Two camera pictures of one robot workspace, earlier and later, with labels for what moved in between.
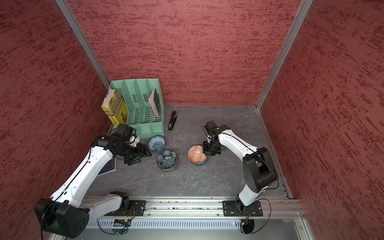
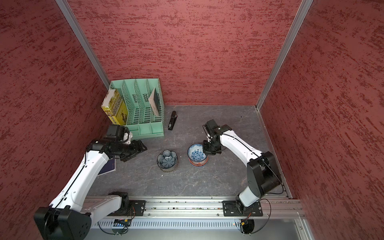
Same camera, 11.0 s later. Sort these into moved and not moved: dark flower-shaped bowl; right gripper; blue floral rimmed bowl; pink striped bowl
Moved: blue floral rimmed bowl
Not moved: right gripper; pink striped bowl; dark flower-shaped bowl
